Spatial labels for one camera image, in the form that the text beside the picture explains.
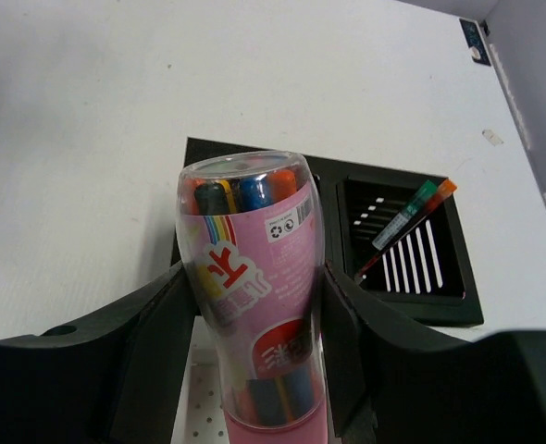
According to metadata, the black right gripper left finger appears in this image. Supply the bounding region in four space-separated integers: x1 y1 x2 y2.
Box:
0 265 197 443

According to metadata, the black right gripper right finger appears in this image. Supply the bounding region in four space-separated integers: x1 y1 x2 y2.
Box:
321 265 546 443

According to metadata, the pink capped glue bottle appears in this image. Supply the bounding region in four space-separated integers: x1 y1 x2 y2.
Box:
176 151 329 443

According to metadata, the red capped white pen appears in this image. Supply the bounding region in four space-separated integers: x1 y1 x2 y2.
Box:
354 179 457 285

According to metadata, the white slotted pen holder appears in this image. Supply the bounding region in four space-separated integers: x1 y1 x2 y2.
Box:
170 316 229 444

